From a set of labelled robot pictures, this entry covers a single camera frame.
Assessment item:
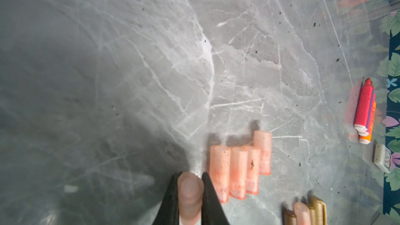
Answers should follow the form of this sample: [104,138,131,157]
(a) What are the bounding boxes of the orange highlighter right group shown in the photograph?
[294,202,312,225]

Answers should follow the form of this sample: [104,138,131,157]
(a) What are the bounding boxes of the purple highlighter pen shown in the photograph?
[358,90,376,136]

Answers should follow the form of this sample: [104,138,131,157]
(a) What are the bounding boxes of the tan beige marker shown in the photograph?
[309,195,328,225]

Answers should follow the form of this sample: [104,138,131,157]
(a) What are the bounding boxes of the translucent pink pen cap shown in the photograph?
[209,145,231,204]

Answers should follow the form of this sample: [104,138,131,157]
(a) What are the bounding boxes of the brown cap beige marker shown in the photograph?
[283,209,297,225]

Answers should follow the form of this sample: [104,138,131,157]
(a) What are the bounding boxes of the dark brown marker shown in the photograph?
[306,203,317,225]

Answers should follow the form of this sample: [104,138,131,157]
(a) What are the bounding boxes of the white remote control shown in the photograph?
[373,144,391,174]

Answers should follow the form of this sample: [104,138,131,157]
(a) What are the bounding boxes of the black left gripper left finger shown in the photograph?
[152,172,182,225]

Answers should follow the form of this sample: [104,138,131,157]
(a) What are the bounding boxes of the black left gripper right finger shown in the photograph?
[201,172,230,225]

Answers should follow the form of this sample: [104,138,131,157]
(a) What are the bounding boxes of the pink red highlighter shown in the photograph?
[354,78,374,136]

